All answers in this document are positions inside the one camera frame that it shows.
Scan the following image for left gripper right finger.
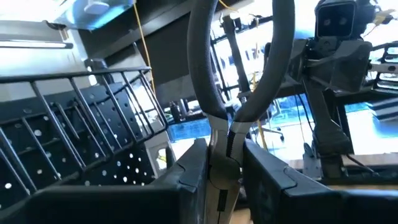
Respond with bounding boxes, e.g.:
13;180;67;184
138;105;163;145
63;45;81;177
243;139;398;224

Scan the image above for black metal pegboard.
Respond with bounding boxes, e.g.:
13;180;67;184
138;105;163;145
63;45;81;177
0;82;169;212

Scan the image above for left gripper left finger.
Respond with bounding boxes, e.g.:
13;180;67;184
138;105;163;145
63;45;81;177
0;138;208;224

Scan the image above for yellow cable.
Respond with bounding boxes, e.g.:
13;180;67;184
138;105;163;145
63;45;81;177
132;2;268;150

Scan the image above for black wire basket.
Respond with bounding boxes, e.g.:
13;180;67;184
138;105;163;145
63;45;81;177
0;65;170;200

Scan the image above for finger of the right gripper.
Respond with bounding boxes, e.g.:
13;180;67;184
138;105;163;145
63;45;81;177
370;42;398;91

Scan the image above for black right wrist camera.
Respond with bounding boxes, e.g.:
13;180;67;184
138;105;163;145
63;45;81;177
314;0;358;40

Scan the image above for large black-handled groove pliers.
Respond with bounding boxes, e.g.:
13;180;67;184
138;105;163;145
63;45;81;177
186;0;296;224

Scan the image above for ceiling light strip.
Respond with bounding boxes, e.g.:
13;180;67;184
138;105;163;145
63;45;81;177
0;39;74;50

